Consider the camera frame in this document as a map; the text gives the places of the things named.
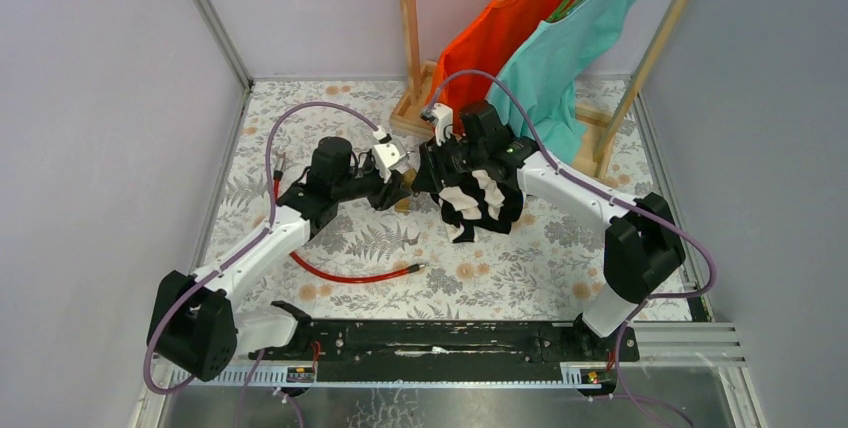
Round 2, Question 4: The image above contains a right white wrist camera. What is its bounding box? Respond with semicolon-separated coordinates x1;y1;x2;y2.
420;103;453;146

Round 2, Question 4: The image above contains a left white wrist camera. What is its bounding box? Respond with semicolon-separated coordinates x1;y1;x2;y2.
371;126;408;184

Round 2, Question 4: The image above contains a wooden clothes rack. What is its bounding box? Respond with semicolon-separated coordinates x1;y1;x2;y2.
390;0;689;181

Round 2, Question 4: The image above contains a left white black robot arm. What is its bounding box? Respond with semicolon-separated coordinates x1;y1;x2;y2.
143;134;410;388

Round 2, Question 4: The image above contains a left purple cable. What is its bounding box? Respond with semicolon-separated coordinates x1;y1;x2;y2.
142;101;386;397

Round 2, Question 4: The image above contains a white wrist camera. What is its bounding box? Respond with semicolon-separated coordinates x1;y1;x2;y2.
371;126;408;184
420;103;453;146

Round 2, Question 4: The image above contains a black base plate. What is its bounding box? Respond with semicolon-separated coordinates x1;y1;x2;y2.
265;319;640;383

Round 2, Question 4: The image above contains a floral table mat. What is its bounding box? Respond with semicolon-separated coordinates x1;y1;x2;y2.
204;81;604;320

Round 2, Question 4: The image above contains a black white striped cloth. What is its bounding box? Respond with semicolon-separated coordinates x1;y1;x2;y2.
431;170;525;243

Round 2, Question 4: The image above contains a teal t-shirt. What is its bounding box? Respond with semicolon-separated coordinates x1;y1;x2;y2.
486;0;637;164

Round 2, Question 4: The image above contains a square brass padlock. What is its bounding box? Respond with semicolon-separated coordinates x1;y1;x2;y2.
394;198;411;213

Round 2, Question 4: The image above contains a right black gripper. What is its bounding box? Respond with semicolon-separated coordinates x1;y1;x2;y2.
411;130;487;194

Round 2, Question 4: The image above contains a red cable lock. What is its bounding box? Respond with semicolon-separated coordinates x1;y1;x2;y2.
271;152;426;284

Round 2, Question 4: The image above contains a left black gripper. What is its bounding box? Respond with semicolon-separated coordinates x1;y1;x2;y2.
332;158;412;212

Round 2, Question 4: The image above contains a brass padlock with shackle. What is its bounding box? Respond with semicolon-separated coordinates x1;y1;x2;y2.
401;169;417;192

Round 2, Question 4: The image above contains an aluminium rail frame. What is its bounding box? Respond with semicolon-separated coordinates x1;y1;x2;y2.
134;319;766;427

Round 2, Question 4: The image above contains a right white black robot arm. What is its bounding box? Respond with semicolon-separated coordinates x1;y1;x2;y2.
412;102;685;360

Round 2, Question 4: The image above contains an orange t-shirt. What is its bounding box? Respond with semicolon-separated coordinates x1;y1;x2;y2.
427;0;562;134

